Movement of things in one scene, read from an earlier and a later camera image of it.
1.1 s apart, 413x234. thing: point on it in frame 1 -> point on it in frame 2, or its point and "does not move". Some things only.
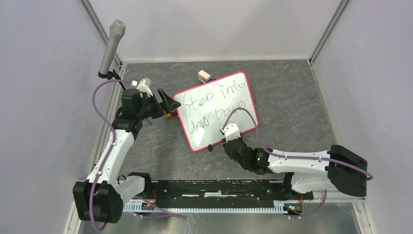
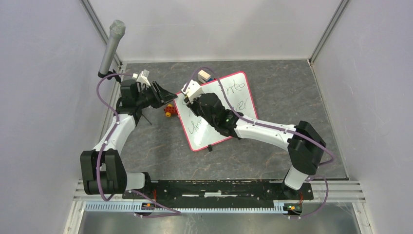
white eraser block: (204, 77) does not move
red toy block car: (174, 112) does not move
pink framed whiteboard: (204, 107) does not move
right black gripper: (239, 140) -> (192, 106)
